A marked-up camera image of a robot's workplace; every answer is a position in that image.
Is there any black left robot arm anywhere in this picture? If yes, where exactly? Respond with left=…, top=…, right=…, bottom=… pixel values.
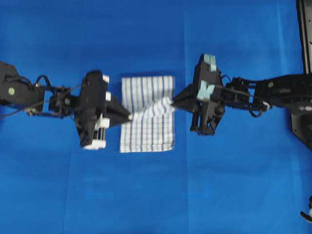
left=0, top=62, right=132, bottom=150

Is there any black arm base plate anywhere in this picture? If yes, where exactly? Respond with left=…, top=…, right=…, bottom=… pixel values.
left=291, top=105, right=312, bottom=151

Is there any blue table cloth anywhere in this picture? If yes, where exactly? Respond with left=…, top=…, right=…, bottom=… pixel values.
left=0, top=0, right=312, bottom=234

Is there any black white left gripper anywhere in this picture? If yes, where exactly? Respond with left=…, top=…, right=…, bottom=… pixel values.
left=74, top=70, right=132, bottom=150

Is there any black table edge rail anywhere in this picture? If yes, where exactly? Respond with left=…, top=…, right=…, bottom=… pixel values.
left=296, top=0, right=312, bottom=74

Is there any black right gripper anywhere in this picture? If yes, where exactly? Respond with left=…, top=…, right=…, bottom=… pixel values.
left=172, top=54, right=225, bottom=136

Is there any white blue striped towel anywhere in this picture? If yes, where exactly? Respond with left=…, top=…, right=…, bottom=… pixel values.
left=119, top=75, right=175, bottom=153

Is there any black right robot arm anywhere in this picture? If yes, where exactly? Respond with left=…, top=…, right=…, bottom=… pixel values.
left=172, top=54, right=312, bottom=136

